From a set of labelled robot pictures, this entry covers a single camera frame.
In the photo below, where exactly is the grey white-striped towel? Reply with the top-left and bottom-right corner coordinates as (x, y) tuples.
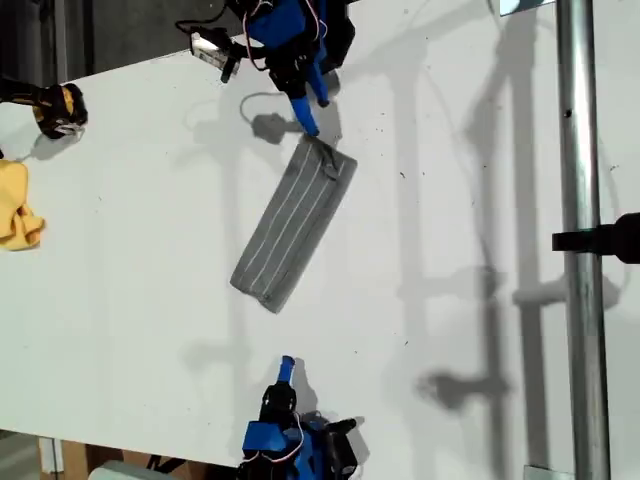
(229, 135), (359, 315)

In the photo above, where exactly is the white container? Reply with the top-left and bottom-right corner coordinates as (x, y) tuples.
(88, 459), (156, 480)

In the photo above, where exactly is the brown cardboard box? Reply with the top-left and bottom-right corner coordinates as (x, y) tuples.
(59, 442), (241, 480)

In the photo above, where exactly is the white table leg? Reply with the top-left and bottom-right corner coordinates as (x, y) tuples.
(38, 436), (65, 474)

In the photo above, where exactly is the black yellow hand tool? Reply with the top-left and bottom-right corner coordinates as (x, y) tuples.
(0, 73), (90, 141)

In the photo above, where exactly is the yellow cloth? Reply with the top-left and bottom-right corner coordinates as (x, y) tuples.
(0, 158), (47, 252)

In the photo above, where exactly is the black clamp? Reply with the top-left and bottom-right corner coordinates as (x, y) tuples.
(551, 212), (640, 265)

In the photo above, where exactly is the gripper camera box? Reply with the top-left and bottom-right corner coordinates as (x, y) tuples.
(190, 28), (244, 84)
(324, 417), (366, 477)

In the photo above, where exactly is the black camera cable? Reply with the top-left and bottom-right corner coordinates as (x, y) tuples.
(173, 2), (232, 37)

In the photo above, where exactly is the shiny metal bracket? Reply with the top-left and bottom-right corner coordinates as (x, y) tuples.
(488, 0), (556, 17)

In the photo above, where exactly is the steel post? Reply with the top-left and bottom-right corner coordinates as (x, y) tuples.
(554, 0), (612, 480)

